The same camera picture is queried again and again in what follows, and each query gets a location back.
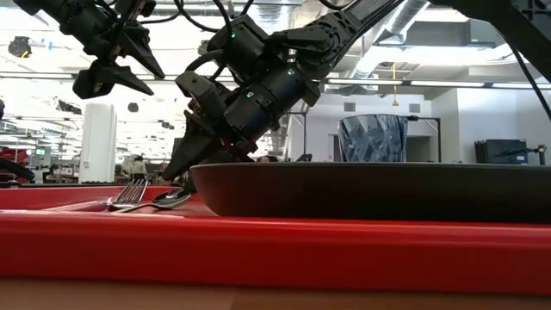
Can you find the grey wall vent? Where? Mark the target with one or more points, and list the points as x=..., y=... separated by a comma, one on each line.
x=414, y=108
x=349, y=107

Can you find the black ceiling fixture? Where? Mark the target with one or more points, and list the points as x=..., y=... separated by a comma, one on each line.
x=19, y=46

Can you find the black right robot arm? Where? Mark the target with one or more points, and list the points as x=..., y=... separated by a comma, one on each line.
x=344, y=21

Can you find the white square pillar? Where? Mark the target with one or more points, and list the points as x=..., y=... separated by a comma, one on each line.
x=98, y=142

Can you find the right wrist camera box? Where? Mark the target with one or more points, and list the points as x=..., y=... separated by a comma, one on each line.
x=200, y=92

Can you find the round silver ventilation duct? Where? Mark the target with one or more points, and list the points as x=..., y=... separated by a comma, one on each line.
x=413, y=13

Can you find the grey rectangular air duct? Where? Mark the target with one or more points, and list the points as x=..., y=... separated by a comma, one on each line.
x=452, y=34

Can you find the person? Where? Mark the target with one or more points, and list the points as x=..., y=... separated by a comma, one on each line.
x=138, y=168
x=267, y=159

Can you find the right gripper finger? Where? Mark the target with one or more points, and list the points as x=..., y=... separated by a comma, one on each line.
x=237, y=155
x=193, y=146

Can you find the dark metal spoon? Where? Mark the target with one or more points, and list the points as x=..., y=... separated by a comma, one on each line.
x=172, y=200

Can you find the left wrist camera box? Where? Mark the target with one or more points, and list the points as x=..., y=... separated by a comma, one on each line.
x=133, y=6

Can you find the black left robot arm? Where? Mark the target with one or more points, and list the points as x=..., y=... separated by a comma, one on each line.
x=47, y=6

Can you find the red plastic tray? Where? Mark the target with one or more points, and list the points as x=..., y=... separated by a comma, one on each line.
x=275, y=254

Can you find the silver metal fork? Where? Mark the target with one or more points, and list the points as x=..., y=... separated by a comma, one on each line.
x=131, y=194

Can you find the stacked black crates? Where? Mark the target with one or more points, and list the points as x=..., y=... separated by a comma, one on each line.
x=501, y=153

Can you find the long ceiling light strip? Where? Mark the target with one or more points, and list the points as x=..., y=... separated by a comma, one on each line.
x=447, y=84

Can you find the black round plate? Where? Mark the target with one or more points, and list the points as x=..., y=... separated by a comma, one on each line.
x=366, y=191

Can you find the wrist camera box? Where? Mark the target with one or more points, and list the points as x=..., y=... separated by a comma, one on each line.
x=133, y=6
x=200, y=92

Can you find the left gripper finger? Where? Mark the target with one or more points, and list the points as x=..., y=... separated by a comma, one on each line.
x=138, y=49
x=101, y=77

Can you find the dark translucent faceted cup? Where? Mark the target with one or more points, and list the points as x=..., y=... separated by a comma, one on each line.
x=372, y=138

